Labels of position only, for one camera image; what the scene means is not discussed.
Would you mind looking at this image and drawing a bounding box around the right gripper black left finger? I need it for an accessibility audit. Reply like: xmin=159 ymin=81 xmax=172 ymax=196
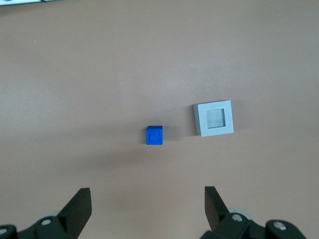
xmin=0 ymin=188 xmax=92 ymax=239

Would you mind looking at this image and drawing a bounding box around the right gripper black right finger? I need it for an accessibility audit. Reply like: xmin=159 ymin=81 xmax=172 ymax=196
xmin=201 ymin=186 xmax=308 ymax=239

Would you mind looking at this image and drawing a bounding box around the blue cube part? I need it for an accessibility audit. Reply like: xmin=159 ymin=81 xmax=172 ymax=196
xmin=145 ymin=125 xmax=163 ymax=146

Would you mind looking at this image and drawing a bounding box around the gray square base block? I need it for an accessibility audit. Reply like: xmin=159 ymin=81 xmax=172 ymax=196
xmin=193 ymin=100 xmax=235 ymax=137

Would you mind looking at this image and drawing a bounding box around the brown table cover mat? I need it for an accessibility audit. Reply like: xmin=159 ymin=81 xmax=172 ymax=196
xmin=0 ymin=0 xmax=319 ymax=239

